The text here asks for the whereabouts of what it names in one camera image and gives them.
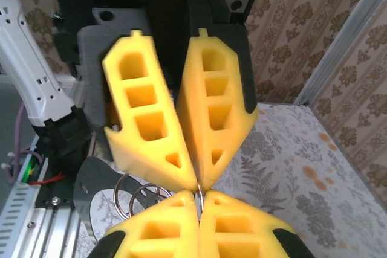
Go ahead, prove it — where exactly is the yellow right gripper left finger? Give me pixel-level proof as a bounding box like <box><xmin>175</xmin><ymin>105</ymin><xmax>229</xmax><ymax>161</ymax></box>
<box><xmin>87</xmin><ymin>190</ymin><xmax>200</xmax><ymax>258</ymax></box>

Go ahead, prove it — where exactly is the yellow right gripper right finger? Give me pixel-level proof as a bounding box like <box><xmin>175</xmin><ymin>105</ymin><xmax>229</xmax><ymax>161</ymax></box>
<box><xmin>199</xmin><ymin>190</ymin><xmax>315</xmax><ymax>258</ymax></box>

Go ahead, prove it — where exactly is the metal keyring bunch with keys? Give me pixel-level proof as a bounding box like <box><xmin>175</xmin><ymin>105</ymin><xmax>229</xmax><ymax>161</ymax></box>
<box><xmin>113</xmin><ymin>172</ymin><xmax>207</xmax><ymax>221</ymax></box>

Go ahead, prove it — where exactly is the dark grey metal key fob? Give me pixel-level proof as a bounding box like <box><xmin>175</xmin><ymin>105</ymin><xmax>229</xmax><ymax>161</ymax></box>
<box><xmin>73</xmin><ymin>155</ymin><xmax>170</xmax><ymax>245</ymax></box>

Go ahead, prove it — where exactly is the floral patterned table cover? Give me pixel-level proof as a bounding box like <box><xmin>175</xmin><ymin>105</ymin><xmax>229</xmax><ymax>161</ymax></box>
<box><xmin>90</xmin><ymin>102</ymin><xmax>387</xmax><ymax>258</ymax></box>

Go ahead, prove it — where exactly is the thin red wire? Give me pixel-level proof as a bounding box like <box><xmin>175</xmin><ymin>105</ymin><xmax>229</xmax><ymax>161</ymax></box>
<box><xmin>28</xmin><ymin>172</ymin><xmax>67</xmax><ymax>187</ymax></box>

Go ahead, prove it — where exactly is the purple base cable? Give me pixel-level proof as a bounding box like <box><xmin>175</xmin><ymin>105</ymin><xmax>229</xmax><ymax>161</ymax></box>
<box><xmin>5</xmin><ymin>102</ymin><xmax>45</xmax><ymax>185</ymax></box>

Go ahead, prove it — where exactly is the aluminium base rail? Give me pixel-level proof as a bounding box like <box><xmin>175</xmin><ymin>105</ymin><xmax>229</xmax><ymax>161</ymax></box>
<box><xmin>8</xmin><ymin>203</ymin><xmax>91</xmax><ymax>258</ymax></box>

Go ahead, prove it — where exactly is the white slotted cable duct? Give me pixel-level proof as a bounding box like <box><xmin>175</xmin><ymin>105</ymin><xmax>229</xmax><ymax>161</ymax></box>
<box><xmin>0</xmin><ymin>152</ymin><xmax>46</xmax><ymax>258</ymax></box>

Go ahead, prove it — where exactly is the aluminium frame post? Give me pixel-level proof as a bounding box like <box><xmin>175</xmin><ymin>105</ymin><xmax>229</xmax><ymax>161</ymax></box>
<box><xmin>295</xmin><ymin>0</ymin><xmax>387</xmax><ymax>106</ymax></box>

